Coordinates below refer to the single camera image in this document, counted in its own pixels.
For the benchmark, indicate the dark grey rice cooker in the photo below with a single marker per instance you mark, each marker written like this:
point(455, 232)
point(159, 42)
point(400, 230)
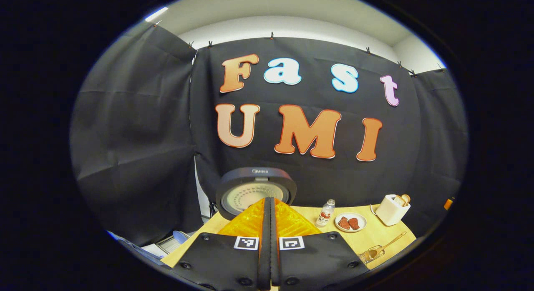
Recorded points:
point(233, 182)

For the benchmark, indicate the black backdrop cloth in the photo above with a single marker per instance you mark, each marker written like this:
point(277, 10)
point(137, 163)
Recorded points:
point(137, 128)

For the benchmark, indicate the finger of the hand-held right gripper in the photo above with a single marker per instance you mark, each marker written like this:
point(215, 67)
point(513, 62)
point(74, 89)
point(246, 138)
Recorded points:
point(448, 204)

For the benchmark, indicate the white toaster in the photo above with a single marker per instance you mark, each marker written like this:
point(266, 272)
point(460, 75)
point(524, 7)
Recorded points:
point(390, 211)

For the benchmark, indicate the red meat piece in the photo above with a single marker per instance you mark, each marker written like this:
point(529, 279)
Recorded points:
point(343, 223)
point(353, 223)

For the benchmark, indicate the wooden spoon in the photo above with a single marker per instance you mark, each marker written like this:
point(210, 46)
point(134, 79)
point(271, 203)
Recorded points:
point(392, 242)

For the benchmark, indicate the toasted bread slice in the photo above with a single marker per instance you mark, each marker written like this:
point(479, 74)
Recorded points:
point(405, 197)
point(399, 200)

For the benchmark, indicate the white round plate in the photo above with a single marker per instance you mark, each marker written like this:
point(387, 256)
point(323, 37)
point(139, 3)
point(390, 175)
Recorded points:
point(363, 224)

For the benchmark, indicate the clear water bottle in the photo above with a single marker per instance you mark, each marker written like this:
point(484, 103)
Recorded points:
point(324, 216)

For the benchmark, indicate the ceiling light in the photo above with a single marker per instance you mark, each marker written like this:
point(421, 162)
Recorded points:
point(156, 13)

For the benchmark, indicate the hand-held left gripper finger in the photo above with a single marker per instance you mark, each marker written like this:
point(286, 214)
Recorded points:
point(274, 257)
point(266, 257)

